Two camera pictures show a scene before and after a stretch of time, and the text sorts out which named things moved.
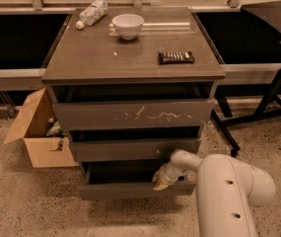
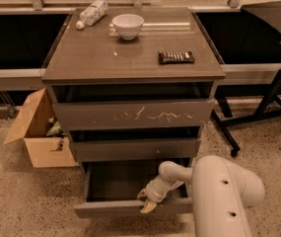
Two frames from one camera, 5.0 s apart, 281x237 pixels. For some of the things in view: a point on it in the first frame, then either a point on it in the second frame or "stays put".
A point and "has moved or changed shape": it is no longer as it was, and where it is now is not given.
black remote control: [175, 57] stays put
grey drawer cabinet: [131, 88] stays put
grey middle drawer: [132, 149] stays put
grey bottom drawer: [127, 179] has moved or changed shape
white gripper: [167, 178] → [154, 193]
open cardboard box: [32, 126] stays put
